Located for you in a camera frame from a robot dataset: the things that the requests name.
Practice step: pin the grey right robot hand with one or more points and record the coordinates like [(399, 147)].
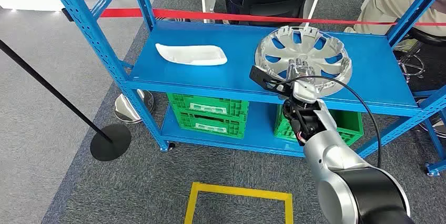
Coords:
[(301, 71)]

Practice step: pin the silver plastic wheel hubcap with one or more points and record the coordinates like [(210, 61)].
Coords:
[(306, 53)]

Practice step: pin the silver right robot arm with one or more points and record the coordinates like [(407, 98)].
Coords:
[(334, 166)]

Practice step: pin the blue metal shelf rack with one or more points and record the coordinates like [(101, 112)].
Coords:
[(226, 76)]

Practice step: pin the white plastic tray part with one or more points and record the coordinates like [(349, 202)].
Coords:
[(191, 56)]

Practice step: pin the red barrier belt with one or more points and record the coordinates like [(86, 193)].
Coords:
[(209, 15)]

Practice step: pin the black stool with chrome base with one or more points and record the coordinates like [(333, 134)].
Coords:
[(428, 37)]

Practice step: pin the chrome round base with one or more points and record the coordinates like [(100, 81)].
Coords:
[(437, 130)]

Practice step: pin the black stanchion with round base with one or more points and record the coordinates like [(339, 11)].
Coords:
[(110, 142)]

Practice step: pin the chrome stanchion post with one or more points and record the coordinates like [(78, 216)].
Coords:
[(122, 111)]

